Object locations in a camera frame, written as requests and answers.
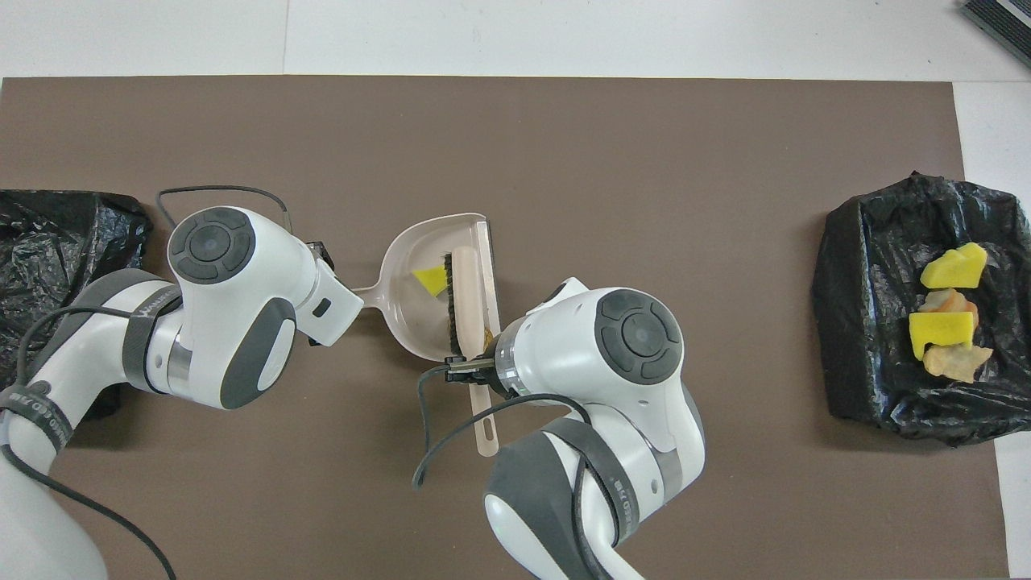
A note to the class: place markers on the angular beige bread piece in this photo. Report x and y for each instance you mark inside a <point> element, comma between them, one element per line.
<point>958,362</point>

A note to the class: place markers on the brown table mat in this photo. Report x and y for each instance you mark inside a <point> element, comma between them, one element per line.
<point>725,483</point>

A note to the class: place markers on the yellow sponge piece with tail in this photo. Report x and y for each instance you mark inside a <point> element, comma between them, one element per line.
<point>941,329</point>

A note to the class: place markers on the grey ridged device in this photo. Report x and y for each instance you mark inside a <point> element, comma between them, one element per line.
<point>1003,24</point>

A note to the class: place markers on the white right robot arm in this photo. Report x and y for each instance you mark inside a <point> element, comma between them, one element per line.
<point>556,342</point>

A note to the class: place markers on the small yellow sponge wedge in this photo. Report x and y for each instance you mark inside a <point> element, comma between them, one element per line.
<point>431,280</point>

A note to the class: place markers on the black bag-lined bin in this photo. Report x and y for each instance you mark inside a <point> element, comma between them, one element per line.
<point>64,234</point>
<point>862,322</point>

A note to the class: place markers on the beige hand brush black bristles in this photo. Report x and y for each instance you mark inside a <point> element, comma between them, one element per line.
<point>465,298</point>

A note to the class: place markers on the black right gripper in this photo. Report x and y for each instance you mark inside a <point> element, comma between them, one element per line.
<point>471,372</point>

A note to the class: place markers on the beige plastic dustpan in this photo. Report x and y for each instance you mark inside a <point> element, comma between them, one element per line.
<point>403,310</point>

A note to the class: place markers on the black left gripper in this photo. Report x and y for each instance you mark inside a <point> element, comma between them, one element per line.
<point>324,254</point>

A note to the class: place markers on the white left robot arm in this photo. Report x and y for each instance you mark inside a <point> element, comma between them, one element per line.
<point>270,270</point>

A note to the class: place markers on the round beige bread piece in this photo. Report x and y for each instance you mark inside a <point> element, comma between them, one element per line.
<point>950,301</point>

